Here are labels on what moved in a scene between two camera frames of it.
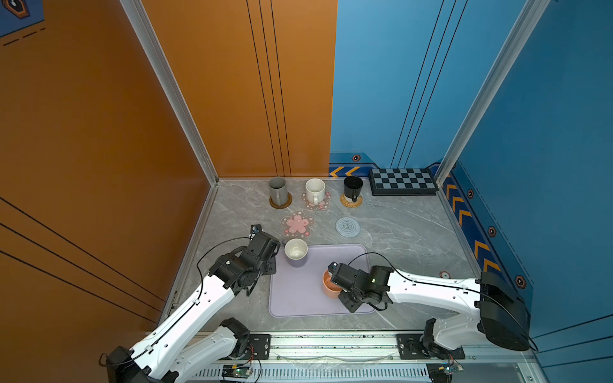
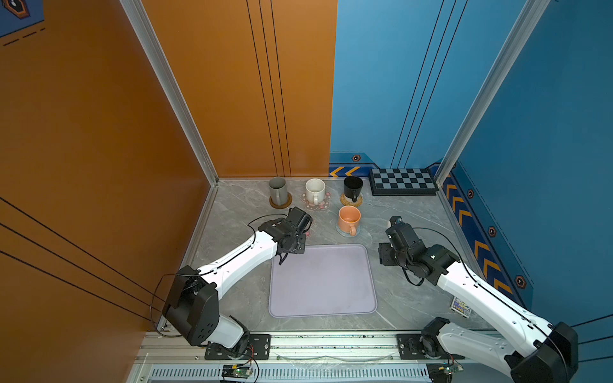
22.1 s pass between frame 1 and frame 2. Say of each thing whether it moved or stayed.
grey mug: stayed
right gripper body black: moved
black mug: stayed
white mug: stayed
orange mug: moved
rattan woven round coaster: stayed
